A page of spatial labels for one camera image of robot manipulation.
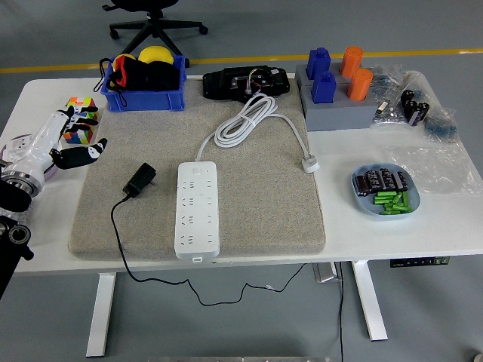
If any blue square block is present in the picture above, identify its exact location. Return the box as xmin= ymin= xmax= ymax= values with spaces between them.
xmin=311 ymin=71 xmax=337 ymax=105
xmin=306 ymin=47 xmax=332 ymax=81

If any black plug adapter with cord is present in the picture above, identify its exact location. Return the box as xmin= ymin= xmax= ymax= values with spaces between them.
xmin=109 ymin=161 xmax=307 ymax=307

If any white wall socket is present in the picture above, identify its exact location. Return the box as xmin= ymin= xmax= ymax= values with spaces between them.
xmin=3 ymin=135 xmax=37 ymax=163

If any white table leg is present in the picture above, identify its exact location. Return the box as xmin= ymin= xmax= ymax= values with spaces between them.
xmin=351 ymin=259 xmax=389 ymax=342
xmin=85 ymin=273 xmax=117 ymax=358

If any black electronic device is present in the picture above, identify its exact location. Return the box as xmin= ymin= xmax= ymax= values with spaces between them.
xmin=202 ymin=65 xmax=291 ymax=102

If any clear bag of black capacitors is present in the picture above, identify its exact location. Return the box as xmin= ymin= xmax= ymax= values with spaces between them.
xmin=399 ymin=88 xmax=432 ymax=127

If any light blue plate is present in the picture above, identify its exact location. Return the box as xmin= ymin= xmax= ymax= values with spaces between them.
xmin=351 ymin=162 xmax=421 ymax=220

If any clear bag of small parts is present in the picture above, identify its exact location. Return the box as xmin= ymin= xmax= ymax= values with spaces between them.
xmin=14 ymin=194 xmax=41 ymax=227

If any thin black hanging cable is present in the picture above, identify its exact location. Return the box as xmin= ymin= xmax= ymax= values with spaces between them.
xmin=338 ymin=262 xmax=345 ymax=362

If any large empty clear bag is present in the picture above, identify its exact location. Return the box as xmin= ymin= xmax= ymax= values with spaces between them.
xmin=379 ymin=143 xmax=483 ymax=195

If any large yellow ball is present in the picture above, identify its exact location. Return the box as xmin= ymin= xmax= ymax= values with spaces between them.
xmin=137 ymin=45 xmax=174 ymax=65

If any clear bag of blue resistors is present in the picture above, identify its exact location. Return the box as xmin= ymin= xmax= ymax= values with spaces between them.
xmin=422 ymin=107 xmax=461 ymax=143
xmin=368 ymin=63 xmax=405 ymax=99

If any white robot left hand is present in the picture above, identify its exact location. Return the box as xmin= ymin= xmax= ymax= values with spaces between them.
xmin=2 ymin=105 xmax=109 ymax=183

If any multicolour puzzle cube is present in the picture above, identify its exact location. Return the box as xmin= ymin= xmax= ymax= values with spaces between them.
xmin=62 ymin=97 xmax=100 ymax=146

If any grey block base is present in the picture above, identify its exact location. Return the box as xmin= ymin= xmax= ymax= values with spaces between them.
xmin=295 ymin=63 xmax=374 ymax=88
xmin=303 ymin=81 xmax=380 ymax=132

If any white power strip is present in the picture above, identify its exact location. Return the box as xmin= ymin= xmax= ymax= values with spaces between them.
xmin=173 ymin=161 xmax=222 ymax=262

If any metal bracket under table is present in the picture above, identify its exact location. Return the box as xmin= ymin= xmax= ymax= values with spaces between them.
xmin=312 ymin=262 xmax=340 ymax=284

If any purple plate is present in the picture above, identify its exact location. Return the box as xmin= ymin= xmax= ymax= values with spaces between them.
xmin=0 ymin=145 xmax=60 ymax=179

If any black table control panel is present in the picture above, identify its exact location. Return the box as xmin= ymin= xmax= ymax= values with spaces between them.
xmin=389 ymin=256 xmax=452 ymax=268

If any white power cord with plug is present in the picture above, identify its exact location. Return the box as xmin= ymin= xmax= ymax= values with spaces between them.
xmin=195 ymin=94 xmax=321 ymax=174

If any small yellow ball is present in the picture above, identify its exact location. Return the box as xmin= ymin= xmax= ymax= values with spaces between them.
xmin=112 ymin=54 xmax=137 ymax=69

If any black office chair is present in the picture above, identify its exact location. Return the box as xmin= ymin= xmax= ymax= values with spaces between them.
xmin=100 ymin=0 xmax=209 ymax=58

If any black cloth bundle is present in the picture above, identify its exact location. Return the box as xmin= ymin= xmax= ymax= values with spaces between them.
xmin=145 ymin=62 xmax=182 ymax=91

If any orange cylinder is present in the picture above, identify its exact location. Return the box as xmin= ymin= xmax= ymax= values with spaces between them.
xmin=346 ymin=67 xmax=374 ymax=102
xmin=339 ymin=45 xmax=364 ymax=78

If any blue plastic bin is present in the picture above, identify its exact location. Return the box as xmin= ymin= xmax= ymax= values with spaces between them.
xmin=102 ymin=55 xmax=189 ymax=113

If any grey-brown mat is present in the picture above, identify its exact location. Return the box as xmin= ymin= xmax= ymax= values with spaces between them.
xmin=67 ymin=73 xmax=328 ymax=261

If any black red drawstring pouch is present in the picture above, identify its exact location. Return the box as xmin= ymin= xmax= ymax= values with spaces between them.
xmin=98 ymin=57 xmax=152 ymax=106

